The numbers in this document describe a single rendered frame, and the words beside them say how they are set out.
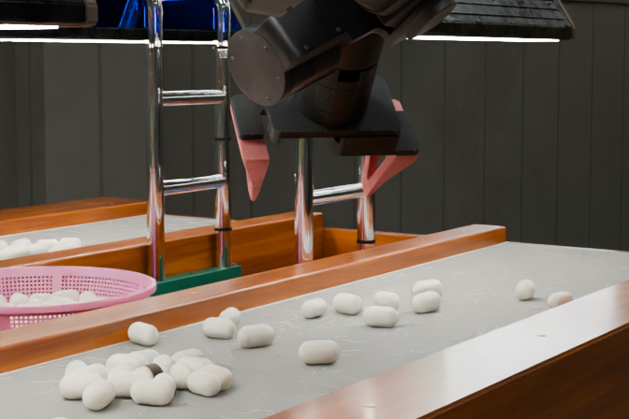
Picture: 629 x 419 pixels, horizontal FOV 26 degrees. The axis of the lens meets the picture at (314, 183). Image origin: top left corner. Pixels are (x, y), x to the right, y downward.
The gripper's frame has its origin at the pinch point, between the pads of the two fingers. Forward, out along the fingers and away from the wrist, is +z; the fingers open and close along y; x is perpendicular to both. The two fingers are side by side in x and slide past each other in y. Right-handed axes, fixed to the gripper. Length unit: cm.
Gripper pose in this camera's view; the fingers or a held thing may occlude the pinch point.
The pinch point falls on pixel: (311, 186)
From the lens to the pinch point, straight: 111.6
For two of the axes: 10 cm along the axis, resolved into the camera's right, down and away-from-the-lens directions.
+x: -2.0, -7.0, 6.8
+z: -1.7, 7.1, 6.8
